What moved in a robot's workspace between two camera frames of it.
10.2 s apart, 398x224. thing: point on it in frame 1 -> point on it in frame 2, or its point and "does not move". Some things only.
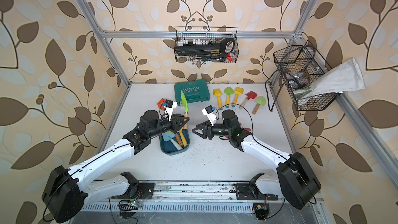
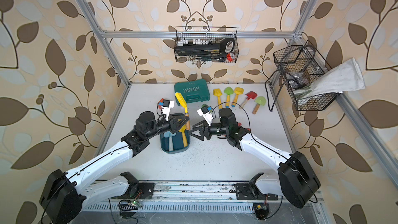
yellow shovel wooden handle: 238,91 does not move
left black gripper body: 165,126 does not move
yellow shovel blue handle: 217,92 does not move
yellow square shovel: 185,143 -> 181,100
